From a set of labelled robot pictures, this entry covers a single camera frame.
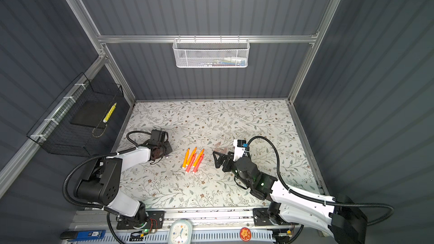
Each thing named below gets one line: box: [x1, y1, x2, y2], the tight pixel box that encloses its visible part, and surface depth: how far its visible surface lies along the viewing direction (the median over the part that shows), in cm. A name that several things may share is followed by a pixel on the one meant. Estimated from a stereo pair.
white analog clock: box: [168, 219, 194, 244], surface depth 70 cm
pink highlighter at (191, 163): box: [185, 153, 197, 173], surface depth 92 cm
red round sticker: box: [239, 227, 252, 242], surface depth 71 cm
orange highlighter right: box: [192, 148, 206, 168], surface depth 93 cm
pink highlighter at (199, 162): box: [193, 153, 205, 173], surface depth 92 cm
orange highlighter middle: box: [185, 146, 198, 167], surface depth 95 cm
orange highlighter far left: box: [181, 147, 191, 169], surface depth 94 cm
